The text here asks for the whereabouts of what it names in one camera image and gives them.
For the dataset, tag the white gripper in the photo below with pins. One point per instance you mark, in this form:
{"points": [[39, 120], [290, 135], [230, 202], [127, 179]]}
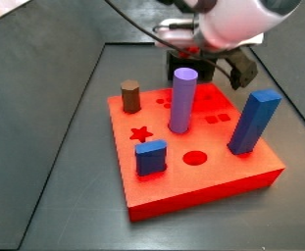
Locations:
{"points": [[187, 33]]}

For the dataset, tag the red star-shaped bar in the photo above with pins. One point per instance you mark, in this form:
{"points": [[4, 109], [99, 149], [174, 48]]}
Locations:
{"points": [[189, 52]]}

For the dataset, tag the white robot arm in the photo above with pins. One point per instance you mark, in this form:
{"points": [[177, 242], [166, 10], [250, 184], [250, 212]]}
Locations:
{"points": [[225, 23]]}

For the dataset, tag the black curved fixture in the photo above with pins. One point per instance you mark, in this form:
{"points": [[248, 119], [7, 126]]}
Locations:
{"points": [[174, 62]]}

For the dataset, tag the red peg board base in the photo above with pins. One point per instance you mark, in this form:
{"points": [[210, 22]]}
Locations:
{"points": [[202, 171]]}

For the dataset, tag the purple cylinder peg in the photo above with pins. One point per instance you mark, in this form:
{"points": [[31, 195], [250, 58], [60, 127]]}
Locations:
{"points": [[182, 99]]}

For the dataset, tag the brown hexagonal peg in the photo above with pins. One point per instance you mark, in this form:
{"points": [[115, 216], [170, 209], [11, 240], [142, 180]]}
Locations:
{"points": [[130, 96]]}

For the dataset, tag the tall blue rectangular peg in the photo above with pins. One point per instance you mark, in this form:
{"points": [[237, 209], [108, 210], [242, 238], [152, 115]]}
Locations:
{"points": [[258, 110]]}

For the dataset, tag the short blue oval peg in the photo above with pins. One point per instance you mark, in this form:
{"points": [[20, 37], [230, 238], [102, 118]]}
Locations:
{"points": [[150, 154]]}

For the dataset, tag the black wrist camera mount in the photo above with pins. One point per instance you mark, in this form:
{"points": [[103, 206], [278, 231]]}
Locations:
{"points": [[244, 68]]}

